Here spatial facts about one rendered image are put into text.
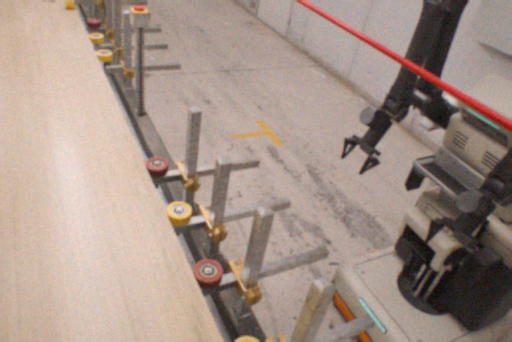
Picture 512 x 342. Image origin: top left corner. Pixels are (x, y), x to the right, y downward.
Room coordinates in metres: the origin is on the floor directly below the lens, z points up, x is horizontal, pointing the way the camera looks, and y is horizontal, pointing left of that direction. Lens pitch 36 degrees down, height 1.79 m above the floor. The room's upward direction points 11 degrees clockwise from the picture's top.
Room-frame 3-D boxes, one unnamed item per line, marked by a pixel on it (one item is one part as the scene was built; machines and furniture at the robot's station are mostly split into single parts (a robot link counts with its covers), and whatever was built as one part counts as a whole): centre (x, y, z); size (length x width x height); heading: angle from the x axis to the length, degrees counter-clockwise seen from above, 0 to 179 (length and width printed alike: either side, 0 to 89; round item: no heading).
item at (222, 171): (0.96, 0.09, 0.87); 0.04 x 0.04 x 0.48; 33
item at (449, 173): (1.21, -0.68, 0.99); 0.28 x 0.16 x 0.22; 33
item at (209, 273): (0.72, 0.07, 0.85); 0.08 x 0.08 x 0.11
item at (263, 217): (0.75, -0.04, 0.90); 0.04 x 0.04 x 0.48; 33
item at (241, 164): (1.25, 0.18, 0.84); 0.43 x 0.03 x 0.04; 123
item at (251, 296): (0.77, -0.03, 0.83); 0.14 x 0.06 x 0.05; 33
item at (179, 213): (0.94, 0.21, 0.85); 0.08 x 0.08 x 0.11
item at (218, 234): (0.98, 0.10, 0.83); 0.14 x 0.06 x 0.05; 33
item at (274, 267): (0.83, -0.09, 0.83); 0.43 x 0.03 x 0.04; 123
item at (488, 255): (1.22, -0.82, 0.68); 0.28 x 0.27 x 0.25; 33
